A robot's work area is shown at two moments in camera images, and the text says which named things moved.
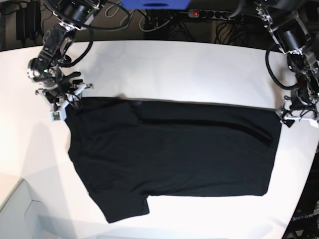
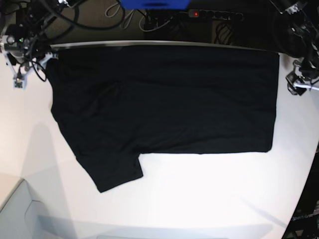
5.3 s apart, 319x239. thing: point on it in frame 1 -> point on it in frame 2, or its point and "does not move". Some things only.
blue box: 156,4 does not move
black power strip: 215,14 does not move
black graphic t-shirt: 126,150 -> 115,102
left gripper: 57,97 -> 25,61
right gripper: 293,110 -> 299,81
